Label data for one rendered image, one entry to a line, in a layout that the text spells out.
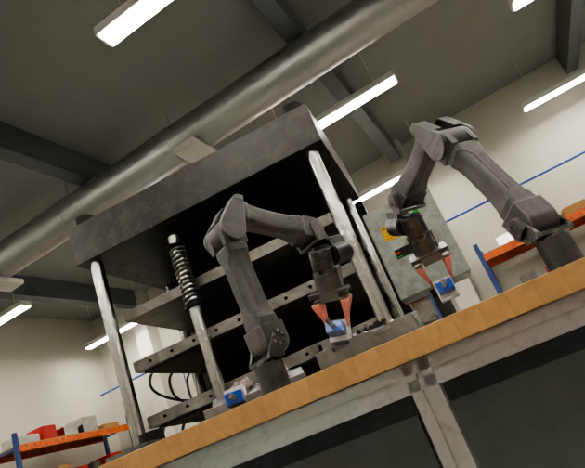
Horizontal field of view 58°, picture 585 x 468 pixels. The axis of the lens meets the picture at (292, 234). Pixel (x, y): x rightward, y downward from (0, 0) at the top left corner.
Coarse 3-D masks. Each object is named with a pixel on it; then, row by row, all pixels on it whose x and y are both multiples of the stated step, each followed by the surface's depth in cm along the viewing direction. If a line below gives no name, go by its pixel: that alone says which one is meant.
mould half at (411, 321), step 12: (396, 324) 128; (408, 324) 128; (420, 324) 142; (360, 336) 130; (372, 336) 130; (384, 336) 129; (396, 336) 128; (348, 348) 131; (360, 348) 130; (324, 360) 132; (336, 360) 131
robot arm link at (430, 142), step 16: (416, 128) 120; (432, 128) 116; (448, 128) 122; (416, 144) 125; (432, 144) 116; (416, 160) 127; (432, 160) 125; (400, 176) 135; (416, 176) 129; (400, 192) 135; (416, 192) 134
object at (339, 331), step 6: (330, 324) 128; (336, 324) 131; (342, 324) 130; (330, 330) 131; (336, 330) 130; (342, 330) 130; (348, 330) 134; (330, 336) 134; (336, 336) 134; (342, 336) 133; (348, 336) 132; (336, 342) 133; (342, 342) 134; (348, 342) 134
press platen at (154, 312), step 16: (272, 240) 237; (256, 256) 237; (272, 256) 241; (288, 256) 249; (304, 256) 258; (208, 272) 243; (224, 272) 240; (256, 272) 253; (272, 272) 262; (288, 272) 272; (304, 272) 282; (176, 288) 246; (208, 288) 249; (224, 288) 257; (272, 288) 287; (288, 288) 298; (144, 304) 250; (160, 304) 247; (176, 304) 253; (208, 304) 271; (224, 304) 281; (128, 320) 250; (144, 320) 258; (160, 320) 267; (176, 320) 277; (208, 320) 299
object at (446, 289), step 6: (438, 282) 136; (444, 282) 130; (450, 282) 135; (438, 288) 136; (444, 288) 135; (450, 288) 135; (456, 288) 138; (438, 294) 139; (444, 294) 139; (450, 294) 138; (456, 294) 138; (444, 300) 139
